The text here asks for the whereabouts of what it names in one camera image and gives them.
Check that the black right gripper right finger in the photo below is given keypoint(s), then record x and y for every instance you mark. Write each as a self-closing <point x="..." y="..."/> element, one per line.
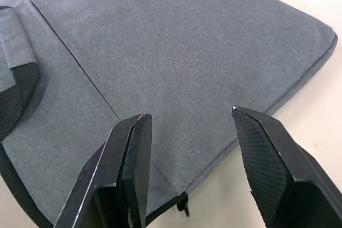
<point x="278" y="174"/>

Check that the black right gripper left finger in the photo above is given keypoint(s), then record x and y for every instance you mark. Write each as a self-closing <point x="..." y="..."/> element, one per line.
<point x="107" y="185"/>

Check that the grey fabric laptop bag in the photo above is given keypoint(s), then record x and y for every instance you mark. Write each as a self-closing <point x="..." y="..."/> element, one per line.
<point x="160" y="59"/>

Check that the black zipper pull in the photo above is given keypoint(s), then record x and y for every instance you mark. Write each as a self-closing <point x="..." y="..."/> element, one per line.
<point x="184" y="205"/>

